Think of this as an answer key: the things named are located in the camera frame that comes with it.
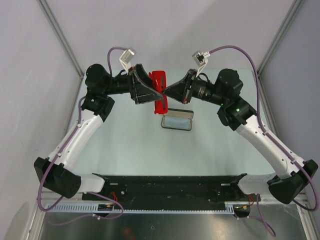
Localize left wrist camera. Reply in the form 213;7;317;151
119;47;137;73

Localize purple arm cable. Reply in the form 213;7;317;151
208;45;318;238
36;46;126;226

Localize left aluminium frame post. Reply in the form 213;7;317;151
36;0;84;79

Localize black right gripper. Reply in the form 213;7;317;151
161;69;227;107

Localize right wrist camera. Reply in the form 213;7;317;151
192;51;211;77

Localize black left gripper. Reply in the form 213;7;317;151
103;64;164;105

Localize dark green glasses case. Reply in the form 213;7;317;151
161;108;194;131

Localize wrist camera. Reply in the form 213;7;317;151
192;51;211;77
119;47;137;73

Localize aluminium frame post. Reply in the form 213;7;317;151
254;0;305;76
36;0;84;79

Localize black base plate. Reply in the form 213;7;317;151
82;173;263;209

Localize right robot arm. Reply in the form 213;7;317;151
163;68;318;204

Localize light blue cleaning cloth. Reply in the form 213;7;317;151
164;118;190;130

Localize red sunglasses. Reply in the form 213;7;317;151
149;70;168;115

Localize right aluminium frame post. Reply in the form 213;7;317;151
254;0;305;76

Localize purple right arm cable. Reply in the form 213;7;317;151
208;45;318;238

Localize grey slotted cable duct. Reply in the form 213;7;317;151
47;201;251;214

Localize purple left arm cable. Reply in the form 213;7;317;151
36;46;126;226

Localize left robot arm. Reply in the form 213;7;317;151
34;63;167;200

